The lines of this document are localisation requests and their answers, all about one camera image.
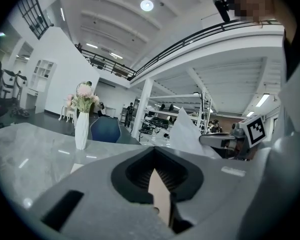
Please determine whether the white support column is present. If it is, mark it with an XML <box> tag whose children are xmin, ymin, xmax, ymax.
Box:
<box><xmin>131</xmin><ymin>78</ymin><xmax>155</xmax><ymax>141</ymax></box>

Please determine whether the white A4 paper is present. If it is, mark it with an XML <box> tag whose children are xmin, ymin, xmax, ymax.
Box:
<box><xmin>169</xmin><ymin>106</ymin><xmax>222</xmax><ymax>160</ymax></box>

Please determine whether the white treadmill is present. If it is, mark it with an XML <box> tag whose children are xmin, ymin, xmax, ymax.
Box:
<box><xmin>0</xmin><ymin>68</ymin><xmax>16</xmax><ymax>105</ymax></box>
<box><xmin>13</xmin><ymin>70</ymin><xmax>28</xmax><ymax>102</ymax></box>

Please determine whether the black balcony railing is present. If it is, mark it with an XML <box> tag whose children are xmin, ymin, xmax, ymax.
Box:
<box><xmin>77</xmin><ymin>43</ymin><xmax>137</xmax><ymax>81</ymax></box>
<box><xmin>16</xmin><ymin>0</ymin><xmax>54</xmax><ymax>40</ymax></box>

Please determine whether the round ceiling lamp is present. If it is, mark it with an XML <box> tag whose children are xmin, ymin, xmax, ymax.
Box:
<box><xmin>139</xmin><ymin>0</ymin><xmax>155</xmax><ymax>11</ymax></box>

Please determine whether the pink box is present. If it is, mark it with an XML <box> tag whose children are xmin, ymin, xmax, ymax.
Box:
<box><xmin>69</xmin><ymin>162</ymin><xmax>172</xmax><ymax>229</ymax></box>

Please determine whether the pink flower bouquet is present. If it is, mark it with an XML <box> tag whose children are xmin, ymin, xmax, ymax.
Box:
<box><xmin>66</xmin><ymin>82</ymin><xmax>101</xmax><ymax>114</ymax></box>

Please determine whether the person's face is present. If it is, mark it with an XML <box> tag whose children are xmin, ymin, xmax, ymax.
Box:
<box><xmin>224</xmin><ymin>0</ymin><xmax>299</xmax><ymax>35</ymax></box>

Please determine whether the white arched bookshelf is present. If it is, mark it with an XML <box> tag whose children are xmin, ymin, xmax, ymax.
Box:
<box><xmin>29</xmin><ymin>59</ymin><xmax>57</xmax><ymax>93</ymax></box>

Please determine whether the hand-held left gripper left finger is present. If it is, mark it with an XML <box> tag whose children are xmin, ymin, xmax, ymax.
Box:
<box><xmin>29</xmin><ymin>146</ymin><xmax>176</xmax><ymax>240</ymax></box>

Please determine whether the black head-worn camera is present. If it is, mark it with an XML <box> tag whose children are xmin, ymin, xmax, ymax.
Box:
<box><xmin>213</xmin><ymin>0</ymin><xmax>231</xmax><ymax>23</ymax></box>

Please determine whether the white storage shelf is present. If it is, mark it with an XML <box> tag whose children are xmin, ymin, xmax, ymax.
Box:
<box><xmin>139</xmin><ymin>92</ymin><xmax>216</xmax><ymax>145</ymax></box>

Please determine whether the grey marble table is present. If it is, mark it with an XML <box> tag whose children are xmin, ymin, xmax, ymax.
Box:
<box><xmin>0</xmin><ymin>122</ymin><xmax>146</xmax><ymax>210</ymax></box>

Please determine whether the group of black helmets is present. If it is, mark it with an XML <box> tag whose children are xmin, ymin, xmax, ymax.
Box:
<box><xmin>139</xmin><ymin>103</ymin><xmax>201</xmax><ymax>141</ymax></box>

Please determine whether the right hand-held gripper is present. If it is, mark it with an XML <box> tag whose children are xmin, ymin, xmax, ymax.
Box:
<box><xmin>199</xmin><ymin>115</ymin><xmax>267</xmax><ymax>160</ymax></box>

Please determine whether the blue chair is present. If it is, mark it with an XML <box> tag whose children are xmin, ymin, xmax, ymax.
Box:
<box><xmin>89</xmin><ymin>116</ymin><xmax>122</xmax><ymax>144</ymax></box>

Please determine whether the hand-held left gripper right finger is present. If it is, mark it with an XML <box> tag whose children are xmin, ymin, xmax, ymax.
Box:
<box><xmin>154</xmin><ymin>146</ymin><xmax>256</xmax><ymax>234</ymax></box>

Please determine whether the white ribbed vase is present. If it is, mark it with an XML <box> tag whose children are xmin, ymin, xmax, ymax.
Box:
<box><xmin>74</xmin><ymin>111</ymin><xmax>90</xmax><ymax>151</ymax></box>

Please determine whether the black mezzanine railing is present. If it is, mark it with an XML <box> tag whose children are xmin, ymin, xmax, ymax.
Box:
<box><xmin>129</xmin><ymin>20</ymin><xmax>285</xmax><ymax>81</ymax></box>

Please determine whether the white vanity table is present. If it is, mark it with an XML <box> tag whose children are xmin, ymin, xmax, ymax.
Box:
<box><xmin>58</xmin><ymin>97</ymin><xmax>77</xmax><ymax>124</ymax></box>

